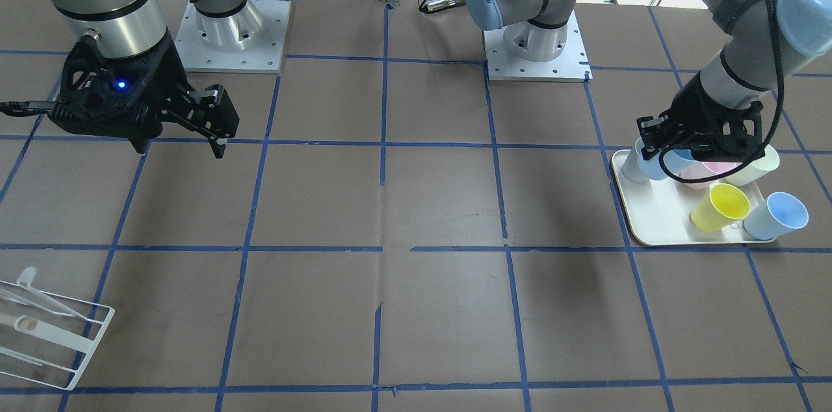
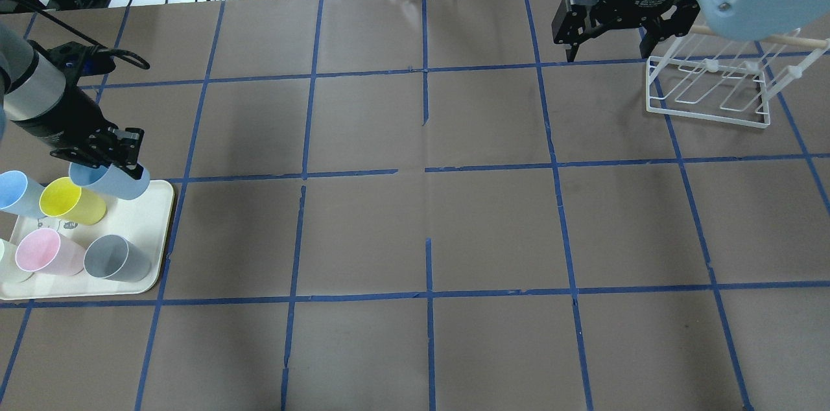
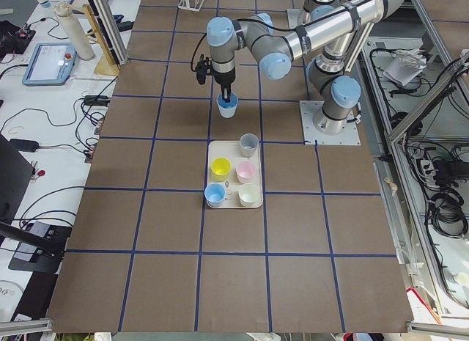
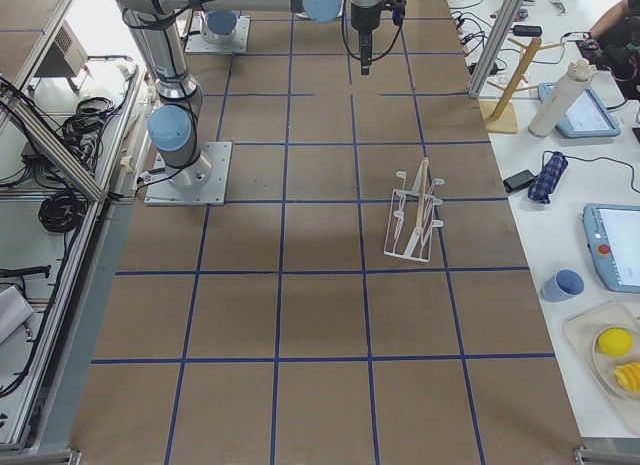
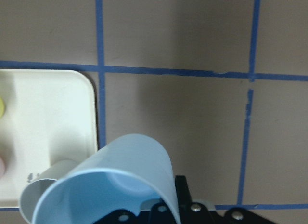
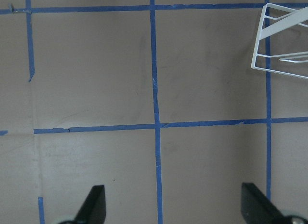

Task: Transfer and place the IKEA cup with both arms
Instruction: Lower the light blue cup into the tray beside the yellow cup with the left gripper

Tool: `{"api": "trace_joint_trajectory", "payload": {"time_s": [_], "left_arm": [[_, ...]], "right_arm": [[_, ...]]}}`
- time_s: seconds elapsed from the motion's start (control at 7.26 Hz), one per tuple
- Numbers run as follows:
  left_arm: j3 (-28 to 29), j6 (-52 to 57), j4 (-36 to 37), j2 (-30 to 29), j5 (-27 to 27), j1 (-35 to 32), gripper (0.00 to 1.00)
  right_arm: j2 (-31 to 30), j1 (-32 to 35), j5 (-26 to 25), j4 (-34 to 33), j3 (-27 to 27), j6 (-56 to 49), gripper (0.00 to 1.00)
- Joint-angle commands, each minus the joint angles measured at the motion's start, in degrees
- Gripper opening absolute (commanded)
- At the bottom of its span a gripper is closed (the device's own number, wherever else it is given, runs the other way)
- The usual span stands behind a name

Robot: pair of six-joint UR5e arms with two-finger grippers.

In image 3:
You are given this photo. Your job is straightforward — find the blue teach pendant tablet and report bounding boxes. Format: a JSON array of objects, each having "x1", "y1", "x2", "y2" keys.
[{"x1": 22, "y1": 43, "x2": 76, "y2": 87}]

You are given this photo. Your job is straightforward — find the black computer monitor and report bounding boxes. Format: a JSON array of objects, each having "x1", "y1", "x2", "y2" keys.
[{"x1": 1, "y1": 136, "x2": 65, "y2": 257}]

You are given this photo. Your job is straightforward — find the blue plastic cup on tray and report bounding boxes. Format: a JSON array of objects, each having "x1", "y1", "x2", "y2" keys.
[{"x1": 204, "y1": 183, "x2": 226, "y2": 208}]

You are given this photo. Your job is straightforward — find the grey plastic cup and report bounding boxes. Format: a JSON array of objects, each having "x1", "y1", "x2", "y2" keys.
[{"x1": 240, "y1": 133, "x2": 259, "y2": 158}]

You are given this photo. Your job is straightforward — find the white cylindrical tube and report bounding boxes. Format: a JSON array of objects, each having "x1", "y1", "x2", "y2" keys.
[{"x1": 53, "y1": 1, "x2": 95, "y2": 61}]

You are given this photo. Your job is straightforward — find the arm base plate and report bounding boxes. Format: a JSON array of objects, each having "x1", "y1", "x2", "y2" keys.
[{"x1": 299, "y1": 100, "x2": 361, "y2": 146}]

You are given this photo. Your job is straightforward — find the yellow plastic cup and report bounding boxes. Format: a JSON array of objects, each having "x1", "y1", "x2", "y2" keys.
[{"x1": 210, "y1": 158, "x2": 231, "y2": 182}]

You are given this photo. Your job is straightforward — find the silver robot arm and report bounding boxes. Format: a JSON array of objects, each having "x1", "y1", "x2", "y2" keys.
[
  {"x1": 191, "y1": 0, "x2": 404, "y2": 135},
  {"x1": 298, "y1": 0, "x2": 349, "y2": 24}
]

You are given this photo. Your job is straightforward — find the light blue plastic cup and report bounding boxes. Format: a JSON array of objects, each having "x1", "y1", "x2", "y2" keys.
[{"x1": 217, "y1": 92, "x2": 239, "y2": 118}]

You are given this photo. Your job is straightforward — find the wooden mug tree stand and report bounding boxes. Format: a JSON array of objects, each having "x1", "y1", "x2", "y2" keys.
[{"x1": 70, "y1": 4, "x2": 119, "y2": 77}]

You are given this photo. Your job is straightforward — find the pink plastic cup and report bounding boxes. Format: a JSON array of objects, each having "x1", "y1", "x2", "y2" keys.
[{"x1": 235, "y1": 161, "x2": 256, "y2": 183}]

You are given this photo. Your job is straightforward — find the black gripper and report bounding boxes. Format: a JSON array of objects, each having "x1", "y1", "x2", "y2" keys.
[{"x1": 213, "y1": 70, "x2": 235, "y2": 102}]

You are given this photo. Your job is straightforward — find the beige plastic tray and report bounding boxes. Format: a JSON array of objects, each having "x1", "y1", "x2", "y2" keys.
[{"x1": 205, "y1": 141, "x2": 263, "y2": 209}]

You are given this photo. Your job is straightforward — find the cream white plastic cup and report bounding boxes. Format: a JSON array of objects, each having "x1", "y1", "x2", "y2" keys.
[{"x1": 238, "y1": 183, "x2": 259, "y2": 207}]

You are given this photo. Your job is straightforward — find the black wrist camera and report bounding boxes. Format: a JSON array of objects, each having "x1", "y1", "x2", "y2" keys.
[{"x1": 195, "y1": 54, "x2": 213, "y2": 85}]

